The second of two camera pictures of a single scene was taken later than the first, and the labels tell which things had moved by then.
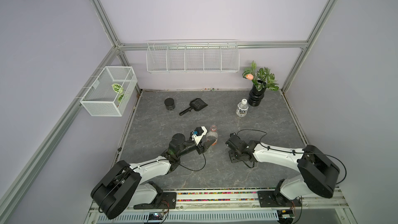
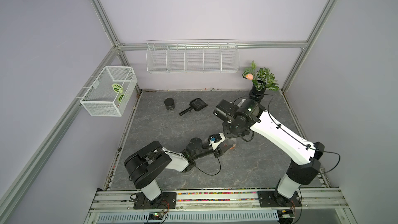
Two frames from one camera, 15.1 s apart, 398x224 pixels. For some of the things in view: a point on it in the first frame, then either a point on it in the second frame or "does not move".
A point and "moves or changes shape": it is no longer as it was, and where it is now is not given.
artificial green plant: (262, 78) does not move
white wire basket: (109, 94) does not move
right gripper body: (234, 156) → (229, 130)
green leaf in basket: (116, 86) does not move
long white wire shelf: (195, 56) does not move
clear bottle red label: (212, 135) moves or changes shape
